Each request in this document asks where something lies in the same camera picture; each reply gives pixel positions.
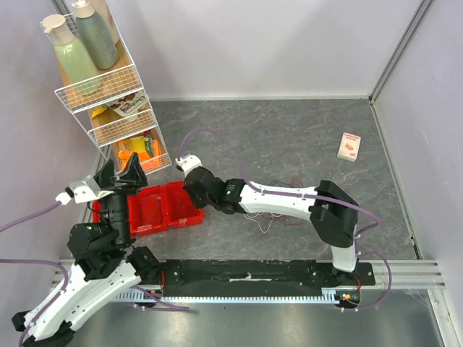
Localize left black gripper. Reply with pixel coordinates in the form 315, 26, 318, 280
96, 151, 150, 244

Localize white cable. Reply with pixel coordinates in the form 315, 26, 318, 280
244, 212, 276, 234

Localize red cable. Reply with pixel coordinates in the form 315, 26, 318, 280
260, 176, 312, 222

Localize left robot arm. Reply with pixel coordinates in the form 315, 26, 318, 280
12, 153, 161, 346

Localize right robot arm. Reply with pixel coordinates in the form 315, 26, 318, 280
183, 166, 359, 285

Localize orange snack packs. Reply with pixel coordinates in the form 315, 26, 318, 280
118, 135, 161, 169

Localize red bin middle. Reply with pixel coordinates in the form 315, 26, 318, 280
127, 185, 169, 238

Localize red bin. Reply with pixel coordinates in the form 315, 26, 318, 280
164, 181, 205, 229
127, 185, 169, 238

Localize red bin right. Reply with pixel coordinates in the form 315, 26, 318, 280
164, 181, 205, 229

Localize chocolate cookie box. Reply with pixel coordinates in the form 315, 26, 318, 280
107, 90, 148, 118

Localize light green bottle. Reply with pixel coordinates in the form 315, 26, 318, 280
42, 14, 101, 96

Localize dark green bottle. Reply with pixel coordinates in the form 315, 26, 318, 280
72, 1, 119, 70

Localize beige bottle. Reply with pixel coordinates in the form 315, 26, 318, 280
90, 0, 119, 44

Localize small white card box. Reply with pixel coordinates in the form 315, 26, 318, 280
337, 132, 361, 162

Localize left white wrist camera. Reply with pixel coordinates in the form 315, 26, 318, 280
55, 176, 114, 205

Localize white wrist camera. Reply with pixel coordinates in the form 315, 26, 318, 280
55, 176, 114, 205
175, 155, 203, 178

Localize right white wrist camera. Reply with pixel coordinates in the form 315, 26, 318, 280
175, 155, 203, 178

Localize white wire shelf rack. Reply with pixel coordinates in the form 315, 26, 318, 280
54, 9, 171, 174

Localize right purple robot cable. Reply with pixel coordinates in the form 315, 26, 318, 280
179, 127, 394, 313

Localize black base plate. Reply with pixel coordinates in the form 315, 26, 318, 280
145, 260, 375, 296

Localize slotted cable duct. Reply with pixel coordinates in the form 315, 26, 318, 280
113, 286, 340, 304

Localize aluminium frame rail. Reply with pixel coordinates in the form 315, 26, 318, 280
54, 257, 446, 289

